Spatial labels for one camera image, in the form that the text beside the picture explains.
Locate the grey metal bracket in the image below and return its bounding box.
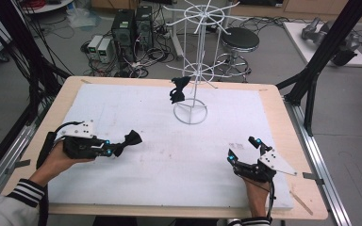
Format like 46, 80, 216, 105
302, 171, 325, 186
4, 158, 32, 175

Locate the large black computer tower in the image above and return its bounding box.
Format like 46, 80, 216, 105
110, 8, 137, 63

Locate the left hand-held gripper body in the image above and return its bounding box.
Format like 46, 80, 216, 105
60, 120, 108, 160

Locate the left hand-held gripper black cable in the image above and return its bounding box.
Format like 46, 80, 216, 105
36, 121, 86, 170

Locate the black frame strut with cables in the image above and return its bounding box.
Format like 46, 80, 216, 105
0, 0, 74, 126

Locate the dark navy bow tie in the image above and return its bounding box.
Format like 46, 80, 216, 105
169, 75, 191, 105

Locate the aluminium rail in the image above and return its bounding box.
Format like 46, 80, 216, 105
0, 103, 45, 210
283, 96, 354, 226

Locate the white wire display rack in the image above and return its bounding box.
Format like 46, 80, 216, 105
162, 0, 241, 125

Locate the white round table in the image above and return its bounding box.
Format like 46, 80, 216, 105
21, 0, 75, 15

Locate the hand-held gripper black cable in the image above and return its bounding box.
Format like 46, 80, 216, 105
237, 173, 277, 222
36, 121, 86, 170

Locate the grey robot part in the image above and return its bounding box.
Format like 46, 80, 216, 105
301, 17, 361, 67

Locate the slim black computer tower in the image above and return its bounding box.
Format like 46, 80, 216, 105
135, 5, 154, 51

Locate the clear plastic bag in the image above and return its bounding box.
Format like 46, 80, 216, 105
66, 7, 102, 30

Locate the black round chrome stool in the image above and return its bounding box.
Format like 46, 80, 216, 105
214, 27, 260, 84

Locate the white foam mat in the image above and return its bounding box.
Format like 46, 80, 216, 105
47, 83, 295, 211

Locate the tangle of floor cables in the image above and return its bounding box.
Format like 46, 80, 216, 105
80, 29, 178, 79

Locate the white metal table leg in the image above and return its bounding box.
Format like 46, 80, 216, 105
169, 0, 185, 60

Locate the thin wooden stick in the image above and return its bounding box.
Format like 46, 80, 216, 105
289, 190, 314, 217

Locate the right hand-held gripper black cable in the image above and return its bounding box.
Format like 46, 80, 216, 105
237, 173, 277, 222

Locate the person's left hand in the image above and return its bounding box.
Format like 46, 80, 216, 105
28, 140, 96, 188

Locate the light wooden table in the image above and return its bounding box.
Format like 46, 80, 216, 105
0, 75, 329, 220

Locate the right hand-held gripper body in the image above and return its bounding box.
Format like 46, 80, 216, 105
232, 144, 298, 184

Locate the grey bench power supply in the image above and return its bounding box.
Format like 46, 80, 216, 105
97, 38, 115, 64
87, 35, 104, 60

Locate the person's right hand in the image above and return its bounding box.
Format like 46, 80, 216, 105
240, 177, 272, 219

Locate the white floor board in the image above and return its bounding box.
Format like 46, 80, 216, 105
282, 21, 362, 68

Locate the black bow tie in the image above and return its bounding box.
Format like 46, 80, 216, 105
112, 129, 143, 158

